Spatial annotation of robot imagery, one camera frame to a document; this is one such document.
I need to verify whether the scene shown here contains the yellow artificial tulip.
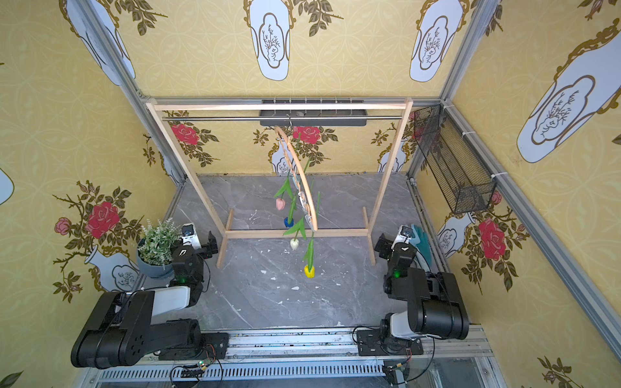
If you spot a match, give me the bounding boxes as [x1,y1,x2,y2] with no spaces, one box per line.
[304,231,315,279]

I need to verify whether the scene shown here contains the white artificial tulip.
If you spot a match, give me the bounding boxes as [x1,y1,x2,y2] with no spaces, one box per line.
[283,218,307,251]

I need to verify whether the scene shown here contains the curved wooden clip hanger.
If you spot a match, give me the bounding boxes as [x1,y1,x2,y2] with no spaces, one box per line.
[274,126,319,232]

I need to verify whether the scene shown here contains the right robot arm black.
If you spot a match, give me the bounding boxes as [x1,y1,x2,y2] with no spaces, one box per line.
[352,235,470,357]

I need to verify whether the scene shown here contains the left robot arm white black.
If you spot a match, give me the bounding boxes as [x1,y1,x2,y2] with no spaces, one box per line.
[71,234,230,370]

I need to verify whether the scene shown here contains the potted green plant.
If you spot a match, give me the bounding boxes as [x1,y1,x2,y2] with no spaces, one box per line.
[137,218,182,279]

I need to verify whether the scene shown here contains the metal rack rod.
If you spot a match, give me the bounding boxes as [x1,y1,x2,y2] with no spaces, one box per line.
[161,115,402,121]

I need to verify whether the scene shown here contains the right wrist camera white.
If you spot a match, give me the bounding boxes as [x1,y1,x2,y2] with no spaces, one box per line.
[392,224,420,247]

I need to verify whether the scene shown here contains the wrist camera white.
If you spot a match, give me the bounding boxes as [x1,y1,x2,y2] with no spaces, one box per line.
[181,223,202,250]
[392,224,420,247]

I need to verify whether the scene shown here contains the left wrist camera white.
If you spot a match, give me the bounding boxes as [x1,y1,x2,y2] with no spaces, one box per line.
[181,223,202,250]

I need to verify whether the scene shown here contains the black wire mesh basket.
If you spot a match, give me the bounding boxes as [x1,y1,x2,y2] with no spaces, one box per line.
[413,105,496,214]

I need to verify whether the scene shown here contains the electronics board with wires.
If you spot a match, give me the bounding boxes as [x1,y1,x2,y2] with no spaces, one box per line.
[169,358,224,388]

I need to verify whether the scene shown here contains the metal base rail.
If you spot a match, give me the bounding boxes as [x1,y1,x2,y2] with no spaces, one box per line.
[82,326,486,384]

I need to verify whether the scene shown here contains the wooden clothes rack frame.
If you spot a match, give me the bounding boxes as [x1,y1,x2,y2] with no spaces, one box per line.
[145,98,415,270]

